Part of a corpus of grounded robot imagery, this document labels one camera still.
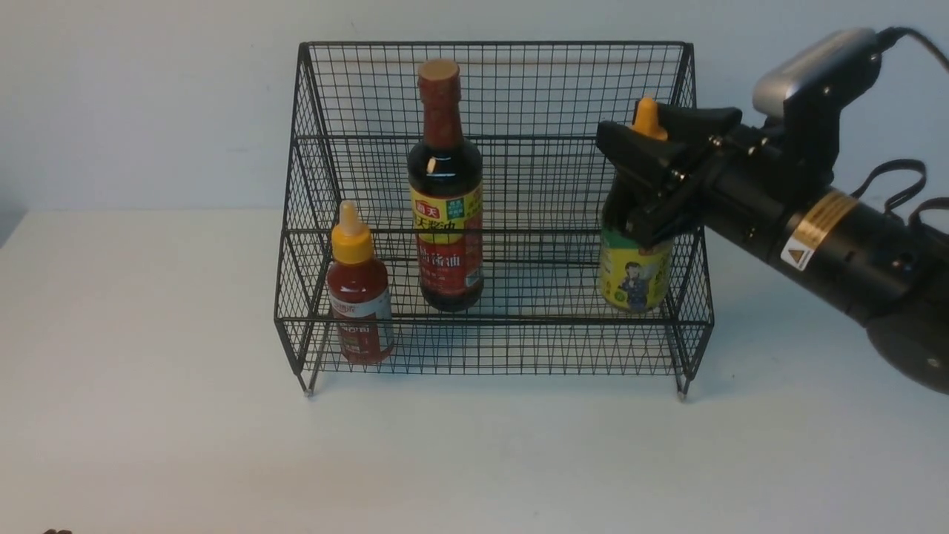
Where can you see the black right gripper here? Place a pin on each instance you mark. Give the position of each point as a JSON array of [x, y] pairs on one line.
[[710, 171]]

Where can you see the dark sauce bottle yellow label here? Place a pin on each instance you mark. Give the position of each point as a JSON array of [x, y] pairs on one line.
[[631, 277]]

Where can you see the tall soy sauce bottle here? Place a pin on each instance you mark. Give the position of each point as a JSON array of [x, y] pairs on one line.
[[445, 178]]

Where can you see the red ketchup squeeze bottle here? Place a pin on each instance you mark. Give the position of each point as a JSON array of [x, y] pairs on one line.
[[359, 293]]

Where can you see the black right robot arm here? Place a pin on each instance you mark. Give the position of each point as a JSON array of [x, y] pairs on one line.
[[885, 273]]

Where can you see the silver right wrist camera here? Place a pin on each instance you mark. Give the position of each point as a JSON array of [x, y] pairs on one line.
[[802, 100]]

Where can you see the black wire mesh shelf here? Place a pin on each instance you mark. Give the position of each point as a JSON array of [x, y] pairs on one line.
[[532, 109]]

